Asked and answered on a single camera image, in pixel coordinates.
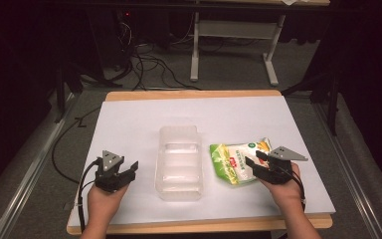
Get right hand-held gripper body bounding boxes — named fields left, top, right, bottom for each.
left=262, top=145, right=309, bottom=185

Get black metal stand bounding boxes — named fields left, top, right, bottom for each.
left=53, top=63, right=84, bottom=123
left=281, top=71, right=342, bottom=137

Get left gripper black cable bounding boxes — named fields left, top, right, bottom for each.
left=77, top=158, right=103, bottom=233

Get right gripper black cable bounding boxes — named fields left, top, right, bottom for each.
left=272, top=163, right=307, bottom=213

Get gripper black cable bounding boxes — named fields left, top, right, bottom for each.
left=272, top=163, right=307, bottom=213
left=77, top=158, right=103, bottom=233

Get white table mat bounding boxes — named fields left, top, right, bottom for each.
left=69, top=96, right=336, bottom=228

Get person's left hand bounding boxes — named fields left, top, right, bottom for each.
left=87, top=183, right=129, bottom=222

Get person's right hand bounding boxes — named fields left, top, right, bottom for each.
left=258, top=162, right=304, bottom=213

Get black floor cable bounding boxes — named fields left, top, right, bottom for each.
left=51, top=106, right=102, bottom=185

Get black computer tower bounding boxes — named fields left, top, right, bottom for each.
left=86, top=8, right=137, bottom=73

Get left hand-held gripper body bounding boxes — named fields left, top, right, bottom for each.
left=94, top=149, right=129, bottom=193

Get black floor cables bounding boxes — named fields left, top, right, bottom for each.
left=112, top=19, right=203, bottom=92

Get clear plastic container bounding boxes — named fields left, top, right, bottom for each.
left=154, top=124, right=204, bottom=202

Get aluminium floor rail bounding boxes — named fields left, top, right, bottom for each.
left=0, top=93, right=78, bottom=239
left=311, top=99, right=382, bottom=239

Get green and white snack bag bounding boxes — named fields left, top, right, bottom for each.
left=209, top=136, right=273, bottom=186

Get white metal desk frame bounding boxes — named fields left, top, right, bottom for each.
left=189, top=11, right=287, bottom=88

